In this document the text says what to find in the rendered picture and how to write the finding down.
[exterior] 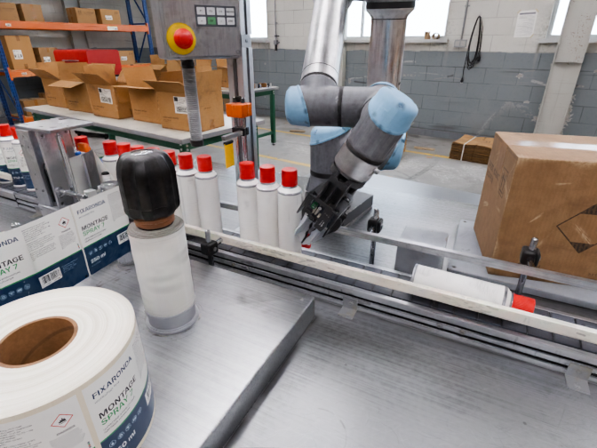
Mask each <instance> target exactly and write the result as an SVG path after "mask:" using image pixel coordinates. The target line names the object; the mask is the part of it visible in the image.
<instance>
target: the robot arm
mask: <svg viewBox="0 0 597 448"><path fill-rule="evenodd" d="M353 1H357V2H358V1H365V2H366V7H365V11H366V12H367V13H368V14H369V15H370V17H371V23H370V49H369V64H368V77H367V87H353V86H338V78H339V71H340V63H341V56H342V49H343V42H344V34H345V27H346V14H347V10H348V8H349V7H350V6H351V4H352V2H353ZM313 3H314V9H313V15H312V19H311V25H310V30H309V35H308V40H307V46H306V55H305V60H304V65H303V70H302V76H301V81H300V86H299V85H296V86H290V87H289V88H288V90H287V92H286V95H285V115H286V118H287V121H288V122H289V123H290V124H293V125H298V126H307V127H310V126H315V127H314V128H313V129H312V131H311V139H310V143H309V144H310V177H309V180H308V183H307V185H306V190H305V200H304V201H303V203H302V204H301V206H300V207H299V208H298V210H297V213H298V212H300V211H301V210H302V209H303V216H302V218H301V220H300V223H299V226H298V227H297V228H296V230H295V232H294V235H296V234H298V238H299V242H300V243H301V244H307V245H310V244H311V243H313V242H316V241H318V240H320V239H322V238H323V237H325V236H326V235H328V234H330V233H332V232H335V231H336V230H338V229H339V228H340V226H341V225H342V224H343V222H344V220H345V219H346V217H347V216H348V215H347V214H346V210H349V209H350V208H351V206H350V204H351V203H352V202H353V196H354V193H355V192H356V191H357V189H361V188H363V186H364V185H365V184H366V182H367V181H368V180H370V178H371V177H372V175H373V174H374V173H375V174H377V175H378V174H379V172H380V171H383V170H394V169H396V168H397V167H398V165H399V163H400V161H401V158H402V152H403V149H404V142H405V139H406V131H408V130H409V128H410V125H411V123H412V122H413V120H414V119H415V117H416V116H417V114H418V107H417V105H416V104H415V103H414V102H413V100H412V99H410V98H409V97H408V96H407V95H405V94H404V93H402V92H400V84H401V76H402V60H403V52H404V44H405V36H406V27H407V19H408V16H409V15H410V14H411V13H412V12H413V11H414V10H415V6H416V0H313ZM313 223H315V224H314V227H315V229H314V230H313V231H312V232H311V234H310V235H308V231H309V229H310V228H311V227H312V225H313Z"/></svg>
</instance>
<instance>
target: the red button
mask: <svg viewBox="0 0 597 448"><path fill-rule="evenodd" d="M173 39H174V42H175V44H176V45H177V46H178V47H179V48H181V49H188V48H190V47H191V46H192V44H193V42H194V38H193V36H192V34H191V32H190V31H189V30H187V29H185V28H179V29H177V30H176V31H175V33H174V36H173Z"/></svg>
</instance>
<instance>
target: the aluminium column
mask: <svg viewBox="0 0 597 448"><path fill-rule="evenodd" d="M237 1H238V15H239V30H240V44H241V35H251V3H250V0H237ZM236 66H237V78H238V92H239V96H242V98H244V101H245V102H250V103H251V109H252V116H247V117H246V127H249V134H248V135H247V145H248V160H249V161H252V162H254V167H255V178H256V179H257V180H259V167H258V148H257V130H256V111H255V93H254V75H253V57H252V48H250V47H242V46H241V56H239V58H238V59H236ZM227 74H228V86H229V98H230V102H233V100H232V97H235V96H237V93H236V82H235V59H227ZM233 141H234V142H233V144H234V156H235V178H236V181H238V171H237V159H236V147H235V138H233Z"/></svg>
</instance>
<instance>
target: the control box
mask: <svg viewBox="0 0 597 448"><path fill-rule="evenodd" d="M150 3H151V9H152V15H153V22H154V27H155V39H156V44H157V51H158V56H159V58H160V59H164V60H215V59H238V58H239V56H241V45H240V30H239V15H238V1H237V0H150ZM194 4H199V5H220V6H235V13H236V27H197V26H196V22H195V6H194ZM179 28H185V29H187V30H189V31H190V32H191V34H192V36H193V38H194V42H193V44H192V46H191V47H190V48H188V49H181V48H179V47H178V46H177V45H176V44H175V42H174V39H173V36H174V33H175V31H176V30H177V29H179Z"/></svg>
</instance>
